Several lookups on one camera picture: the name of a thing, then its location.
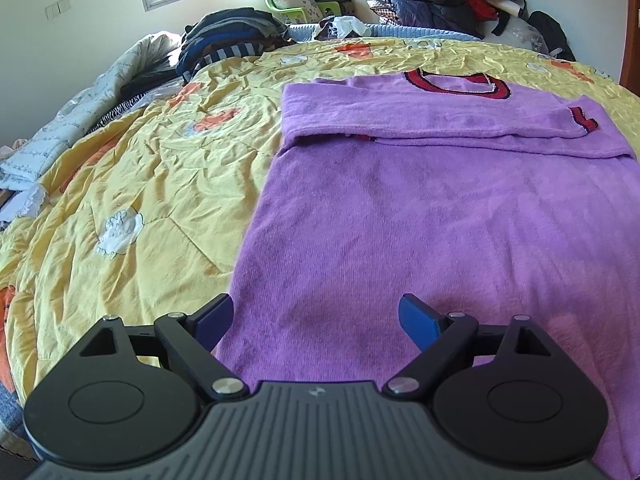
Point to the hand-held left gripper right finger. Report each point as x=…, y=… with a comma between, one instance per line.
x=417, y=317

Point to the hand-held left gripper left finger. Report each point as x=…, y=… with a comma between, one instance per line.
x=212, y=320

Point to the purple sweater with red collar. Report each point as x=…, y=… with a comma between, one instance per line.
x=400, y=210

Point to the pile of dark folded clothes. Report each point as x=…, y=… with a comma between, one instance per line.
x=230, y=35

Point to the yellow carrot print quilt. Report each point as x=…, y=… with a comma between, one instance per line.
x=150, y=185

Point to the grey white printed quilt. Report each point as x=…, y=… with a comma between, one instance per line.
x=90, y=105

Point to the light blue quilted blanket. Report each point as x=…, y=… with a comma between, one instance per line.
x=400, y=31

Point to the white plastic bag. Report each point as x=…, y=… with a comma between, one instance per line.
x=352, y=26

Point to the clear plastic bag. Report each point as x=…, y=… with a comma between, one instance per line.
x=522, y=35

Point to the navy blue jacket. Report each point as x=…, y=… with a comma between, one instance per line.
x=430, y=15

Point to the dark printed bag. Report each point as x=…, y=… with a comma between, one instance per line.
x=327, y=27

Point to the checked cloth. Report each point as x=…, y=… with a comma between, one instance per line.
x=381, y=11

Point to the black backpack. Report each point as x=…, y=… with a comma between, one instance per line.
x=550, y=32

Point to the green plastic chair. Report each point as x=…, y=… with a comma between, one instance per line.
x=300, y=14

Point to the brown wooden door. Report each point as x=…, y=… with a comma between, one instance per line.
x=632, y=35

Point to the white light switch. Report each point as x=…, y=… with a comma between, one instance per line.
x=57, y=8

